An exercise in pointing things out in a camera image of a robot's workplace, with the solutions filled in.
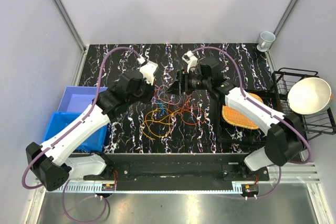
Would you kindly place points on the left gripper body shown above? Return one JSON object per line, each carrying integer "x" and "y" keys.
{"x": 145, "y": 94}

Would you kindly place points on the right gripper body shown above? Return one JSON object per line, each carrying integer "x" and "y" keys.
{"x": 192, "y": 82}

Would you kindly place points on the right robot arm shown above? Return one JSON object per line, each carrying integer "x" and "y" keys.
{"x": 283, "y": 132}

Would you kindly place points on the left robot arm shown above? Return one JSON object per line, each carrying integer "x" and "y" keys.
{"x": 51, "y": 162}

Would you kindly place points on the woven bamboo basket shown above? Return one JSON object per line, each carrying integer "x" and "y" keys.
{"x": 235, "y": 118}

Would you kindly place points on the lavender plastic bin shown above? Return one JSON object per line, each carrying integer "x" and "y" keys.
{"x": 76, "y": 99}

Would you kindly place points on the white mug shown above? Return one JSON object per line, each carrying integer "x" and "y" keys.
{"x": 266, "y": 39}

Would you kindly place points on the blue plastic bin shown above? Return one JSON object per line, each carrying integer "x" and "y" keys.
{"x": 60, "y": 120}

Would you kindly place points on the white bowl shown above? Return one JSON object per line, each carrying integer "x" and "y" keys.
{"x": 310, "y": 96}

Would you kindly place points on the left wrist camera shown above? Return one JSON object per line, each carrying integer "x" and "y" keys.
{"x": 148, "y": 69}

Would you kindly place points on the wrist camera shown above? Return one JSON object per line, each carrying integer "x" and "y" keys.
{"x": 191, "y": 61}
{"x": 148, "y": 69}

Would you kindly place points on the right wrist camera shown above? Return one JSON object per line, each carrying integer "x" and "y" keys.
{"x": 191, "y": 61}

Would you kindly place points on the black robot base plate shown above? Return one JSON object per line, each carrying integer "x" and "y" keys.
{"x": 227, "y": 166}

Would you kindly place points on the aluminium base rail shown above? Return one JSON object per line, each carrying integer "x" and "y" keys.
{"x": 204, "y": 185}

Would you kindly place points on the black wire dish rack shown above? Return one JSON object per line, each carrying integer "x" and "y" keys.
{"x": 313, "y": 125}

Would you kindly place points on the aluminium frame post left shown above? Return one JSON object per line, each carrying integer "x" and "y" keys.
{"x": 69, "y": 24}

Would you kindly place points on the aluminium frame post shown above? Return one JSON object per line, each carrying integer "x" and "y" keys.
{"x": 69, "y": 24}
{"x": 285, "y": 16}

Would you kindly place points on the aluminium frame post right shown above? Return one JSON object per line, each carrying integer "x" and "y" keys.
{"x": 285, "y": 16}

